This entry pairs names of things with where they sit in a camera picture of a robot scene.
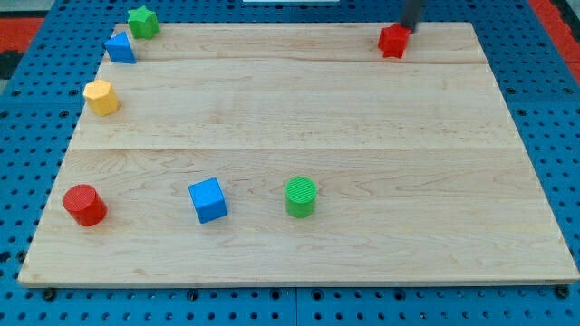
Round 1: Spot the red star block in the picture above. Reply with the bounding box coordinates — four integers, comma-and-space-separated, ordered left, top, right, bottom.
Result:
378, 24, 411, 59

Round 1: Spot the green star block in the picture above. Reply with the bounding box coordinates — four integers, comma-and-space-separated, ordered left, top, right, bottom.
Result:
128, 6, 160, 40

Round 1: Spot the green cylinder block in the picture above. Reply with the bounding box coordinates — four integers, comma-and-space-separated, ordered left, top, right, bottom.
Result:
285, 176, 318, 218

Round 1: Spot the light wooden board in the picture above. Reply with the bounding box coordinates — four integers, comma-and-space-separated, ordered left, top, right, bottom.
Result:
19, 23, 579, 289

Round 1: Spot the blue cube block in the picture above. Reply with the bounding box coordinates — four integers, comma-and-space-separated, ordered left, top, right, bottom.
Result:
188, 177, 228, 224

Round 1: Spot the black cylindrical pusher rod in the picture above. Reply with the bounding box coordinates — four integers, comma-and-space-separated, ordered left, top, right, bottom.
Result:
399, 0, 427, 34

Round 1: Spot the yellow hexagon block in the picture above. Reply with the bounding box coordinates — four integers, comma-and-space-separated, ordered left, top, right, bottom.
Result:
82, 80, 120, 116

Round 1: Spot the blue triangle block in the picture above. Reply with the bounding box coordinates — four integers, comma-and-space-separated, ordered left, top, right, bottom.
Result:
104, 32, 137, 64

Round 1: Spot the red cylinder block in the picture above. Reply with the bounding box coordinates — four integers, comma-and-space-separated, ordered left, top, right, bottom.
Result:
63, 184, 108, 227

